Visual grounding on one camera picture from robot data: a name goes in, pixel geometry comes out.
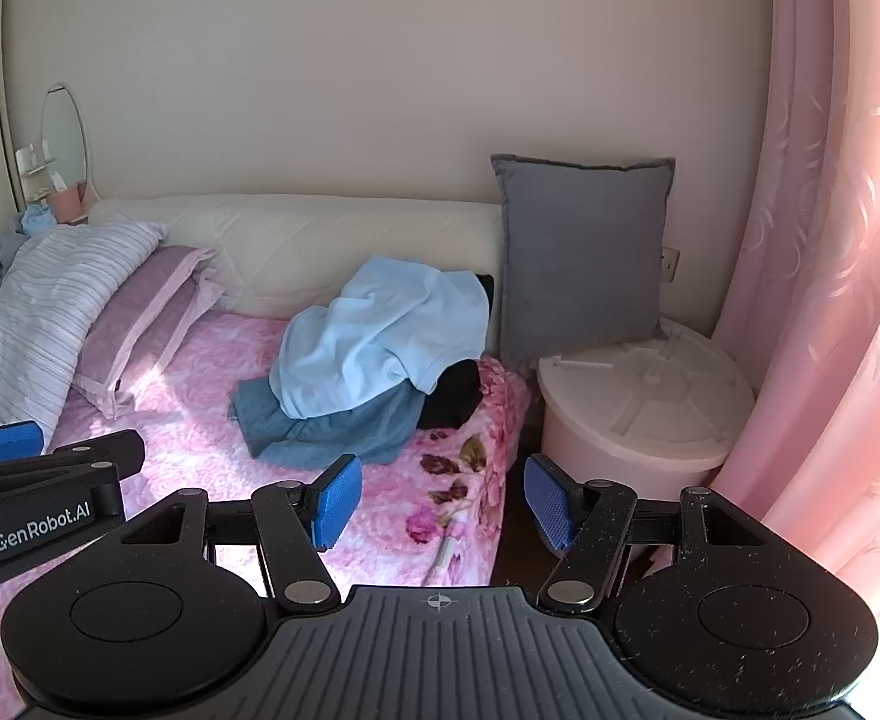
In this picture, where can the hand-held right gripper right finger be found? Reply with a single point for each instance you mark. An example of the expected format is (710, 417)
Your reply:
(548, 499)

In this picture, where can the pink floral blanket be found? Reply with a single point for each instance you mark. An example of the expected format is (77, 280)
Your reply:
(207, 405)

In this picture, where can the blue clothes heap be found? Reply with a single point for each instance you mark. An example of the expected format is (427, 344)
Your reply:
(35, 221)

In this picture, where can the light blue sweatshirt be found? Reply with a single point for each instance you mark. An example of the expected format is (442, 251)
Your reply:
(380, 330)

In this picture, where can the small white shelf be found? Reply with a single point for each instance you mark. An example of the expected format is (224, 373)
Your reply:
(35, 159)

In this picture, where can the wall socket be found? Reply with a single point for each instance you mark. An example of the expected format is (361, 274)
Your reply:
(670, 262)

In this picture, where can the pink pillow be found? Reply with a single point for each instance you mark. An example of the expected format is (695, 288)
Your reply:
(140, 315)

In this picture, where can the striped white duvet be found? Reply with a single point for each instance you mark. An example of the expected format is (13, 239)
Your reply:
(42, 292)

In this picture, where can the oval mirror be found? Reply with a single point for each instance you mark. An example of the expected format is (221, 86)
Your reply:
(63, 135)

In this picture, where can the pink curtain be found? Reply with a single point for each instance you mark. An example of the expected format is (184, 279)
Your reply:
(844, 240)

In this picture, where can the blue-grey garment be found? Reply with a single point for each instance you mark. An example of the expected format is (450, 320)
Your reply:
(350, 427)

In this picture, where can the cream padded headboard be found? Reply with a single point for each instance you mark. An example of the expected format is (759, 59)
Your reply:
(297, 240)

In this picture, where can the pink lidded round bin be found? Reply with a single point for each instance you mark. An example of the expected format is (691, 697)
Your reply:
(635, 405)

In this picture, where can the black garment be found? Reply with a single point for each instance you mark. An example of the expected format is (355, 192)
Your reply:
(451, 390)

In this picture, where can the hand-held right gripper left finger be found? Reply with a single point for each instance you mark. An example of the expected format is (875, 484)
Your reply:
(338, 499)

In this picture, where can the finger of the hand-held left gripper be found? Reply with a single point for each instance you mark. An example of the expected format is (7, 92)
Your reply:
(1, 442)
(102, 451)

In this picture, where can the grey cushion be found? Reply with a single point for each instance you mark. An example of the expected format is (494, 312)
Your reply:
(582, 255)

